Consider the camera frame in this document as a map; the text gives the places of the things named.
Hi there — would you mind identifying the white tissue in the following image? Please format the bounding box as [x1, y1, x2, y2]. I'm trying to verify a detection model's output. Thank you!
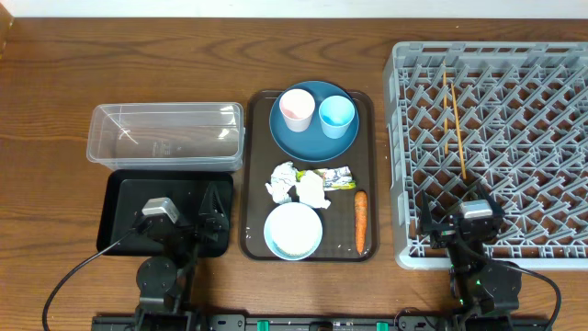
[296, 171, 331, 209]

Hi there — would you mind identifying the grey dishwasher rack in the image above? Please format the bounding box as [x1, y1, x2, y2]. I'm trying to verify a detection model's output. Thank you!
[383, 41, 587, 270]

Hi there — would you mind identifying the white paper ball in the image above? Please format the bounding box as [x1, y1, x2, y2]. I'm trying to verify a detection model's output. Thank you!
[265, 161, 298, 204]

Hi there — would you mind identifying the light blue bowl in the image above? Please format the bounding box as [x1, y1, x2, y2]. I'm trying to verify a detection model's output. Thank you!
[263, 201, 324, 262]

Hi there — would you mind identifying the dark blue plate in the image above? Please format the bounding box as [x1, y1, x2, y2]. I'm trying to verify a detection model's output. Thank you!
[269, 81, 360, 163]

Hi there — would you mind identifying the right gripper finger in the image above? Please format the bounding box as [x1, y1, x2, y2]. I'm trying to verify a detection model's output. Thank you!
[419, 191, 434, 235]
[463, 181, 495, 204]

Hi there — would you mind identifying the right wooden chopstick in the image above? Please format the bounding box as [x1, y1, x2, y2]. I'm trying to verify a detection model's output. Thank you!
[451, 84, 467, 180]

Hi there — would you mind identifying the clear plastic bin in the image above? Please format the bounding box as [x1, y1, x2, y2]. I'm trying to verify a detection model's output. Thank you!
[86, 102, 245, 172]

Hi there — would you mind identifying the brown serving tray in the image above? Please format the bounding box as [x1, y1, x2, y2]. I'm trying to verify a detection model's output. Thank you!
[238, 88, 380, 263]

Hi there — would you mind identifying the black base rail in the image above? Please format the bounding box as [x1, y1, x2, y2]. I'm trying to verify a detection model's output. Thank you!
[90, 314, 552, 331]

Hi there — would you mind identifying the black waste tray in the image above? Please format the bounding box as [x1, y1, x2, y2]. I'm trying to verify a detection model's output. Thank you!
[96, 169, 233, 251]

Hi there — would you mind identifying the wooden chopstick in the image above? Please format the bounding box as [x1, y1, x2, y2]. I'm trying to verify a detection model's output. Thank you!
[451, 84, 467, 180]
[442, 62, 449, 155]

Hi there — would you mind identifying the green snack wrapper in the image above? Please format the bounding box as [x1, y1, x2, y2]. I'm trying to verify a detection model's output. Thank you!
[311, 166, 356, 191]

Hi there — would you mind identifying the left wooden chopstick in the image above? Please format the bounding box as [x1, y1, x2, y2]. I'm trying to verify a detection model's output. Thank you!
[442, 62, 449, 155]

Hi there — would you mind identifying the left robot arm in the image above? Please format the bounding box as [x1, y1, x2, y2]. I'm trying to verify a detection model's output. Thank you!
[132, 182, 229, 330]

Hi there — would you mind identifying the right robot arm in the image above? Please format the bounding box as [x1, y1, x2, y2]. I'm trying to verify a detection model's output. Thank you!
[419, 185, 522, 330]

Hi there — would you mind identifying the orange carrot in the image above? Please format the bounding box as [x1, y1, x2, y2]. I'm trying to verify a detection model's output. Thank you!
[355, 190, 368, 255]

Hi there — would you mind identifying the light blue cup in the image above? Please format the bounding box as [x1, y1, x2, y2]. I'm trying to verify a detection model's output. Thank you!
[319, 96, 356, 139]

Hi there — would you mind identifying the pink cup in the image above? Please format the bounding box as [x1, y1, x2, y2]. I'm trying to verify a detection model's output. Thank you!
[278, 88, 315, 132]

